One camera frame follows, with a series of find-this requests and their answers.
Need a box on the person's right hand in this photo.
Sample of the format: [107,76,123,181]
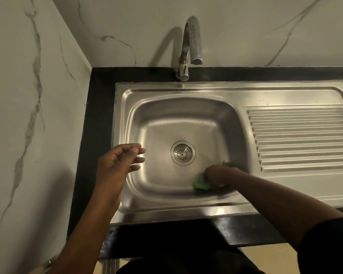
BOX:
[204,165,241,189]

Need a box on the person's left hand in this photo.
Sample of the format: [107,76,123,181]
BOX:
[94,143,146,209]

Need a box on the green scrub pad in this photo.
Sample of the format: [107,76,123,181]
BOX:
[192,161,235,195]

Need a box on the person's right forearm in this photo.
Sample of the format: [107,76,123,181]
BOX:
[232,168,343,251]

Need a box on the person's left forearm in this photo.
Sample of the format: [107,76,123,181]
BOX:
[47,194,121,274]

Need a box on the round metal drain strainer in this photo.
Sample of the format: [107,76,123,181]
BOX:
[170,140,196,166]

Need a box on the black granite countertop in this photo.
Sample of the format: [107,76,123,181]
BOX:
[66,66,343,260]

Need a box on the stainless steel sink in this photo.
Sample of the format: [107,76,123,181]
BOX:
[110,80,343,226]

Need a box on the person's dark clothing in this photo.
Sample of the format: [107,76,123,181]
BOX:
[116,248,266,274]

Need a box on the chrome faucet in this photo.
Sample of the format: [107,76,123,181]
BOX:
[176,16,203,82]

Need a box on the person's black sleeve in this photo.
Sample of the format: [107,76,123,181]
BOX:
[297,217,343,274]

